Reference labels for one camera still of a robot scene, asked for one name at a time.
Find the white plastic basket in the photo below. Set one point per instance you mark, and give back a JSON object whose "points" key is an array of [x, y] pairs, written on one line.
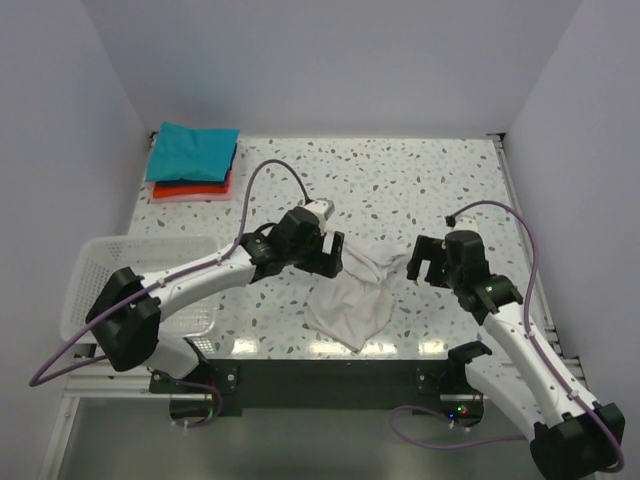
{"points": [[101, 257]]}

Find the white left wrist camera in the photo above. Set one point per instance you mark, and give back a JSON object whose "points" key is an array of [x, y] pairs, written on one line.
{"points": [[322, 208]]}

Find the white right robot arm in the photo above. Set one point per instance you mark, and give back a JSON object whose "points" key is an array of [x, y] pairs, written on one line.
{"points": [[570, 433]]}

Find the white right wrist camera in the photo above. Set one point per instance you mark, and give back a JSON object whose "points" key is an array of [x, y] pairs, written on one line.
{"points": [[462, 222]]}

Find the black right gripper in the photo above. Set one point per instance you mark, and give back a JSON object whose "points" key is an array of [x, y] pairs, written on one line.
{"points": [[431, 257]]}

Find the teal folded t-shirt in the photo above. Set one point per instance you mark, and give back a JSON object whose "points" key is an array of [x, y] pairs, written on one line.
{"points": [[181, 152]]}

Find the pink folded t-shirt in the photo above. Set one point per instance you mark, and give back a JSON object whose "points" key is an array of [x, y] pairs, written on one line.
{"points": [[192, 198]]}

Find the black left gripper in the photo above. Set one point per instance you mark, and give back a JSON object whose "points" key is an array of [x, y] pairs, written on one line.
{"points": [[324, 253]]}

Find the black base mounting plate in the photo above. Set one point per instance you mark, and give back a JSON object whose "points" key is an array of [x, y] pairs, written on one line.
{"points": [[344, 385]]}

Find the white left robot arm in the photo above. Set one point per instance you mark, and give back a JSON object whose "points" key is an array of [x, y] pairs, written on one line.
{"points": [[126, 317]]}

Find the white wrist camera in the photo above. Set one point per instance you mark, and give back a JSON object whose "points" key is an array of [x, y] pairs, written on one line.
{"points": [[322, 208], [462, 222]]}

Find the orange folded t-shirt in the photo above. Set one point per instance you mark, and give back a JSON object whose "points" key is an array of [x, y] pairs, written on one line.
{"points": [[168, 189]]}

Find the white t-shirt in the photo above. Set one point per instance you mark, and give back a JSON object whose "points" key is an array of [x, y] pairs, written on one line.
{"points": [[357, 304]]}

